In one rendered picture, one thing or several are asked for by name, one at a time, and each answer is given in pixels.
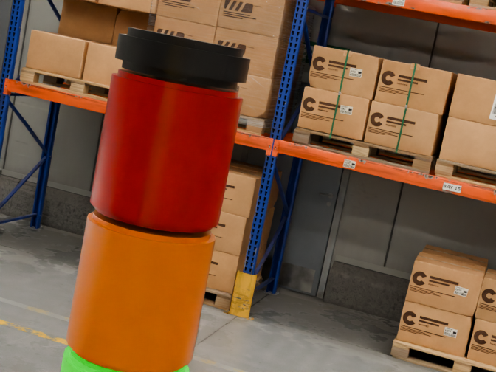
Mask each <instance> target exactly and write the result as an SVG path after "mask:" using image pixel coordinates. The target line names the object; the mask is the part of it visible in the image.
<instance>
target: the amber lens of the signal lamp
mask: <svg viewBox="0 0 496 372"><path fill-rule="evenodd" d="M215 241H216V238H215V236H214V234H212V233H211V230H209V231H207V232H192V233H189V232H169V231H163V230H154V229H150V228H145V227H139V226H136V225H132V224H127V223H124V222H121V221H117V220H114V219H112V218H109V217H107V216H104V215H103V214H101V213H99V212H97V211H96V210H94V212H92V213H89V214H88V216H87V219H86V228H85V233H84V237H83V245H82V250H81V254H80V262H79V267H78V271H77V279H76V284H75V292H74V296H73V301H72V309H71V314H70V318H69V326H68V331H67V335H66V341H67V343H68V345H69V347H71V348H72V350H73V351H74V352H75V353H76V354H77V355H78V356H79V357H81V358H83V359H85V360H86V361H88V362H90V363H93V364H96V365H99V366H101V367H103V368H108V369H112V370H115V371H121V372H174V371H177V370H179V369H181V368H183V367H184V366H186V365H188V364H189V363H190V361H191V360H192V358H193V352H194V348H195V344H196V336H197V332H198V328H199V321H200V317H201V313H202V306H203V302H204V295H205V291H206V287H207V279H208V275H209V271H210V265H211V260H212V256H213V249H214V245H215Z"/></svg>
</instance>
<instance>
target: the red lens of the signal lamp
mask: <svg viewBox="0 0 496 372"><path fill-rule="evenodd" d="M242 101H243V98H242V97H239V96H238V92H237V91H235V90H232V89H222V88H216V87H212V86H203V85H199V84H194V83H186V82H182V81H178V80H171V79H167V78H163V77H157V76H153V75H147V74H143V73H140V72H135V71H131V70H129V69H118V73H112V75H111V82H110V87H109V92H108V99H107V104H106V113H105V117H104V121H103V130H102V134H101V138H100V147H99V151H98V156H97V164H96V168H95V173H94V181H93V185H92V194H91V198H90V202H91V204H92V205H93V206H94V208H95V210H96V211H97V212H99V213H101V214H103V215H104V216H107V217H109V218H112V219H114V220H117V221H121V222H124V223H127V224H132V225H136V226H139V227H145V228H150V229H154V230H163V231H169V232H176V233H202V232H207V231H209V230H211V229H212V228H213V227H216V226H217V225H218V223H219V219H220V215H221V208H222V204H223V199H224V192H225V188H226V184H227V177H228V173H229V169H230V162H231V158H232V154H233V147H234V142H235V135H236V131H237V127H238V121H239V117H240V112H241V105H242Z"/></svg>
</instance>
